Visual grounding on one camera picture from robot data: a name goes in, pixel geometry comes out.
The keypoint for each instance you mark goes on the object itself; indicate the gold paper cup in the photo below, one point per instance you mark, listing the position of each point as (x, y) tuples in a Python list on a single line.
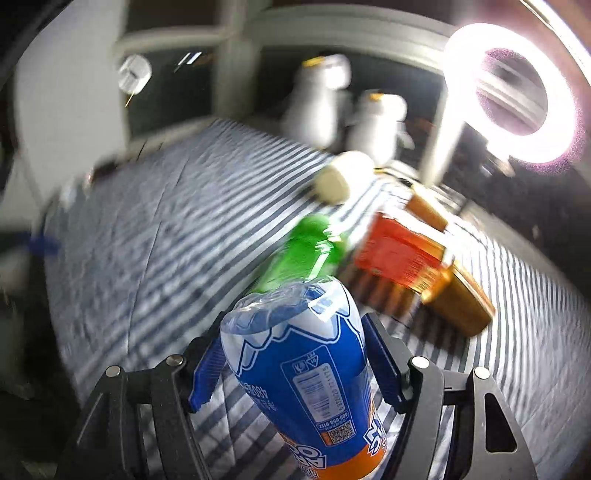
[(429, 210), (460, 300)]

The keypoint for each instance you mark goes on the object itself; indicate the red orange printed cup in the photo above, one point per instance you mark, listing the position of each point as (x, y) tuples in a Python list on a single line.
[(405, 250)]

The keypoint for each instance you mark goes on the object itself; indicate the small penguin plush toy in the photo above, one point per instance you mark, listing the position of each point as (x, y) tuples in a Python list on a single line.
[(378, 128)]

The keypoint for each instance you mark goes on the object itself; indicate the far gold paper cup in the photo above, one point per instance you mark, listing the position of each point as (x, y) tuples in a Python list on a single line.
[(429, 210)]

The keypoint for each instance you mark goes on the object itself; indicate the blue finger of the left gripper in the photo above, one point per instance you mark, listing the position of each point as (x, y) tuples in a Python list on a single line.
[(39, 245)]

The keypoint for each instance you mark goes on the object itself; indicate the large penguin plush toy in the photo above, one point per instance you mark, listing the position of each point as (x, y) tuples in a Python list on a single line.
[(312, 114)]

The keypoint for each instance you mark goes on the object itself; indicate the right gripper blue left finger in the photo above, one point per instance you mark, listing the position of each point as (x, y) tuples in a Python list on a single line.
[(206, 363)]

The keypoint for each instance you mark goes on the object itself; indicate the green plastic cup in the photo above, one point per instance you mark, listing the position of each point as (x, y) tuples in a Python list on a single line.
[(313, 249)]

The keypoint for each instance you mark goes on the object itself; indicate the striped blue white quilt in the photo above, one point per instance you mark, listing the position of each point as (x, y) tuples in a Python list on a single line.
[(150, 255)]

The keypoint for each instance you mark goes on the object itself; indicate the white plastic cup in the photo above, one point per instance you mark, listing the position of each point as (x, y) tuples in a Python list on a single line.
[(347, 176)]

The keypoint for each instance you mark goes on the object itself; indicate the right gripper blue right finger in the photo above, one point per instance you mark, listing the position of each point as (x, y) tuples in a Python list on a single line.
[(389, 358)]

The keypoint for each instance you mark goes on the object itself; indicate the white ring light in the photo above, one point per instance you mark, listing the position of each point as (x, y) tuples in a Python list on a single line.
[(463, 59)]

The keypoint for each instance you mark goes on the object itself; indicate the near gold paper cup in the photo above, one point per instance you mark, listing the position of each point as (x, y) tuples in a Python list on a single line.
[(460, 300)]

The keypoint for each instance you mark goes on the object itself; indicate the blue orange Arctic Ocean cup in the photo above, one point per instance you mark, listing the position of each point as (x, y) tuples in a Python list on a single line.
[(300, 353)]

